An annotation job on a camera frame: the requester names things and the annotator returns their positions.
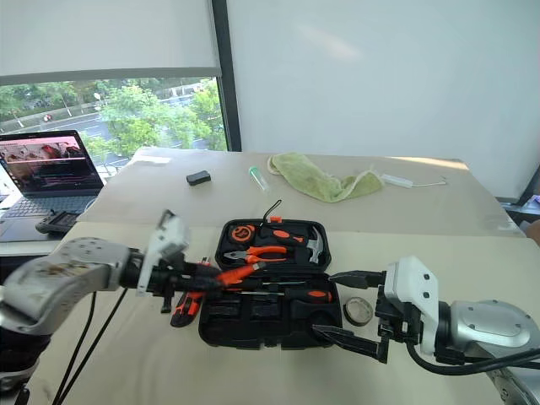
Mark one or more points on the dark window frame post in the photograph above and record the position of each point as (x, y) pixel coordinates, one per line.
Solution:
(228, 76)

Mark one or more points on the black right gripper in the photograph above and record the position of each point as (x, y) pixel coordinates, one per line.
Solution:
(396, 320)

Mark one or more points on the black plastic tool case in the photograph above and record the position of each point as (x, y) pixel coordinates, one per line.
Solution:
(270, 320)

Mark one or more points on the open laptop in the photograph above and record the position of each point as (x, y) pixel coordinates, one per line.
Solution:
(46, 181)

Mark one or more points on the small black box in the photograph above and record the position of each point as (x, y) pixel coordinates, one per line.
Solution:
(198, 177)

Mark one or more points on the black electrical tape roll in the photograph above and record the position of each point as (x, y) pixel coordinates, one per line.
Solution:
(358, 311)

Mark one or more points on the orange black short screwdriver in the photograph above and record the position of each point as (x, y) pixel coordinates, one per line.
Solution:
(280, 235)

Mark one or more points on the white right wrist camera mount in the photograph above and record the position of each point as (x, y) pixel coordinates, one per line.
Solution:
(413, 278)

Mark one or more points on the white roller blind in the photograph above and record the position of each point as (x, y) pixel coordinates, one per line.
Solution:
(105, 34)

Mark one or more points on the silver claw hammer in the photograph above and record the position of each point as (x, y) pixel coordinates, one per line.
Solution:
(315, 246)

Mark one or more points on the green towel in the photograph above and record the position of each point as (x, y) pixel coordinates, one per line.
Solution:
(312, 177)

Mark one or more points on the black orange long screwdriver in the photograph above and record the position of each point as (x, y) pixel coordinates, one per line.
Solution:
(308, 294)

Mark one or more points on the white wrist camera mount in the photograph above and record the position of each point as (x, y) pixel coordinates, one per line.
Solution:
(169, 240)
(413, 278)

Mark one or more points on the clear tube with green cap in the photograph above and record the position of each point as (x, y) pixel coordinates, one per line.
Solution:
(258, 177)

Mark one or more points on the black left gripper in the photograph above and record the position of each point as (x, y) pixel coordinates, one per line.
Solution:
(169, 278)

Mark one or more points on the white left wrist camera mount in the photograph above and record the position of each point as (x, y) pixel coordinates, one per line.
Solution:
(169, 240)

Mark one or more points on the orange black utility knife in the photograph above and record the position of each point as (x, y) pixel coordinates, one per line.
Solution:
(187, 310)

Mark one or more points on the orange black tape measure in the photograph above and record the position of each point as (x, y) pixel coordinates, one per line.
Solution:
(243, 233)

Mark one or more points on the black handheld device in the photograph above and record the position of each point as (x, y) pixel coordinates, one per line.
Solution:
(57, 222)

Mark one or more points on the beige table cover sheet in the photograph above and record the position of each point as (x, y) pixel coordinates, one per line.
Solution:
(379, 211)

